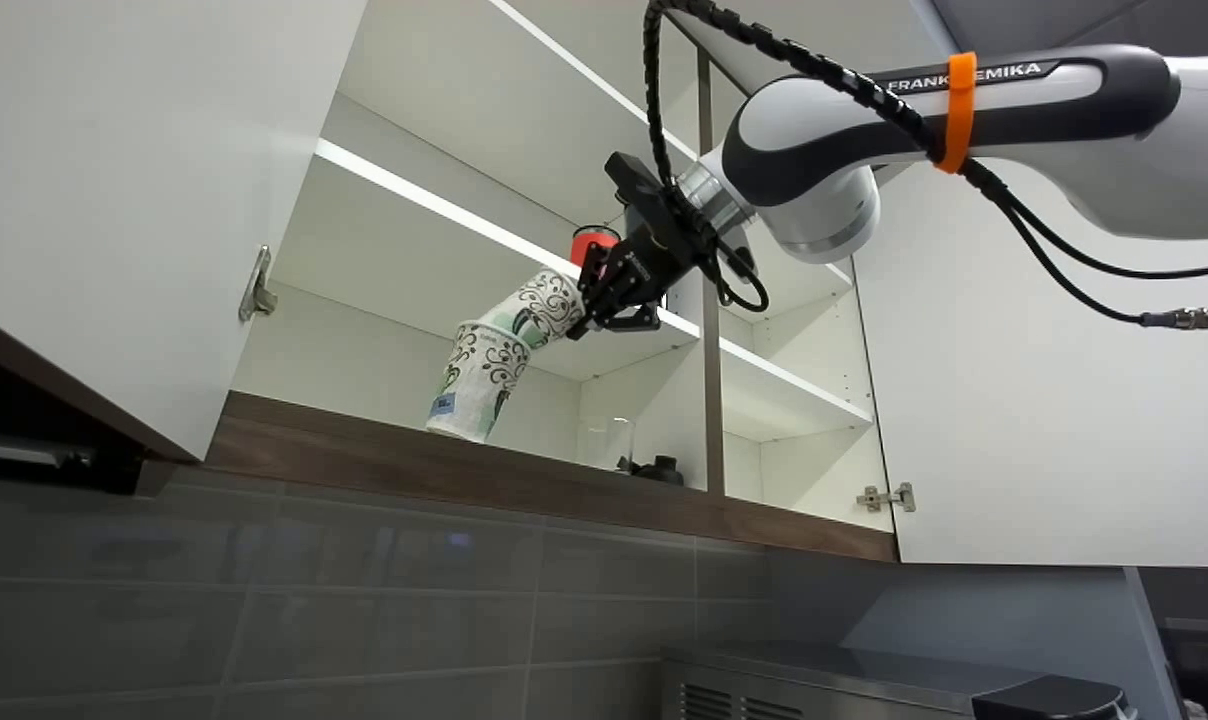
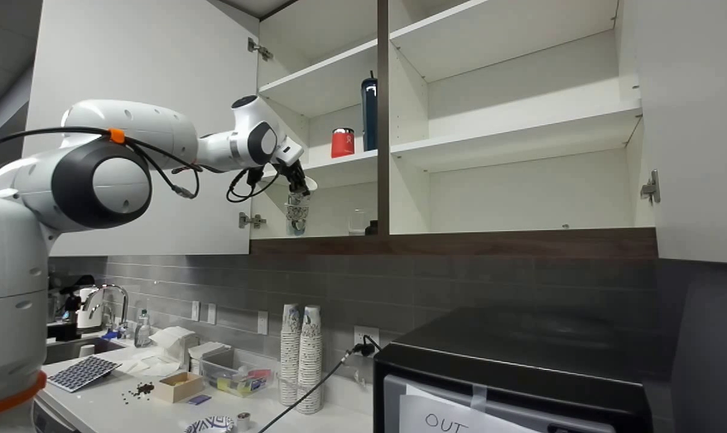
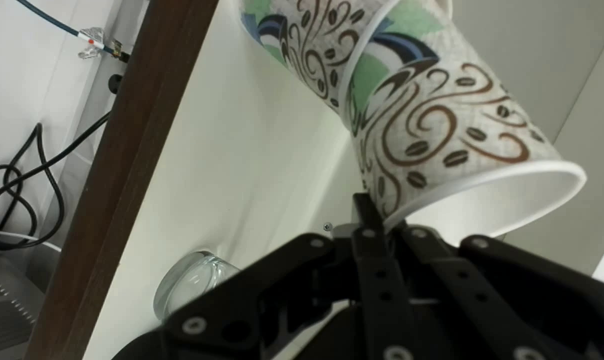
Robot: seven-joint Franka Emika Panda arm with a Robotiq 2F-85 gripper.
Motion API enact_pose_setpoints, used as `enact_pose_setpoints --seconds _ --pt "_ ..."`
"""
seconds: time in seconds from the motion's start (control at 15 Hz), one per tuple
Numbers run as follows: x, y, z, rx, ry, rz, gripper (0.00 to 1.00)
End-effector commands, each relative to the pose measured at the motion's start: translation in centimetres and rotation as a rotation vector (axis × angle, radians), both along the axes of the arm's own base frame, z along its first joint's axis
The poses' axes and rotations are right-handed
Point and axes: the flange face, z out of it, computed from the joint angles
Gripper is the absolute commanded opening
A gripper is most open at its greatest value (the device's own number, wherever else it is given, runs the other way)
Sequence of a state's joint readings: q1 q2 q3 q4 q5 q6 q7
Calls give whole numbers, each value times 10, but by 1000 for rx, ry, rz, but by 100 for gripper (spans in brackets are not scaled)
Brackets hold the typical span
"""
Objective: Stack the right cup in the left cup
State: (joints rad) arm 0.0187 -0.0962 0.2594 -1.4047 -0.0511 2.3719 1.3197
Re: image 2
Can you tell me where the silver electric kettle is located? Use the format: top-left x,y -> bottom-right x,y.
78,279 -> 131,332

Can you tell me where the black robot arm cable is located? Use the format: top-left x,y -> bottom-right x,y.
0,124 -> 297,205

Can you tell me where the white cabinet door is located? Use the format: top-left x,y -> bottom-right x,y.
25,0 -> 262,259
617,0 -> 727,269

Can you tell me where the dark microwave oven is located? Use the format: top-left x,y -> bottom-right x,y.
372,306 -> 677,433

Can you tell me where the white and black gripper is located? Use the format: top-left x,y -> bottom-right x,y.
273,135 -> 310,196

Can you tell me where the small cardboard box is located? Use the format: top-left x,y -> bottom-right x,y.
151,367 -> 208,407

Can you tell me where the small clear bottle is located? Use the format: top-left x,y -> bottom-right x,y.
132,307 -> 154,350

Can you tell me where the dark blue bottle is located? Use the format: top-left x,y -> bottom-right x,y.
358,70 -> 380,154

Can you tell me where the printed paper cup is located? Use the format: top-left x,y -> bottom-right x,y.
284,176 -> 320,237

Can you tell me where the white napkin pile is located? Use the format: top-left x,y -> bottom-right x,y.
147,321 -> 200,366

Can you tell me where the black coffee machine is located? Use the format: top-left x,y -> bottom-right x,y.
44,273 -> 101,342

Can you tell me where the tall paper cup stack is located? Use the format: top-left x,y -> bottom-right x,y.
278,300 -> 304,408
297,303 -> 327,417

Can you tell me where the patterned bowl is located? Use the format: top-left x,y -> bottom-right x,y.
183,414 -> 238,433

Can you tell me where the clear plastic container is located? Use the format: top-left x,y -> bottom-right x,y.
198,344 -> 275,401

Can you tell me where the metal cabinet hinge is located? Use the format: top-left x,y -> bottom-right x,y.
236,208 -> 269,232
638,168 -> 665,206
246,33 -> 275,63

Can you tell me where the white paper sign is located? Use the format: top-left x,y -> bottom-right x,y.
396,382 -> 546,433

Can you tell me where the white wall cabinet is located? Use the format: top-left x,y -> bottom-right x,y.
249,0 -> 663,259

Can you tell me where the black power cable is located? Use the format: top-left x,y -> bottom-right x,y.
255,338 -> 380,433

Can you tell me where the grey flat keypad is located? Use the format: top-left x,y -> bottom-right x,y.
49,354 -> 124,396

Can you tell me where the red can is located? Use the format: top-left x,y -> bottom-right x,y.
331,124 -> 356,160

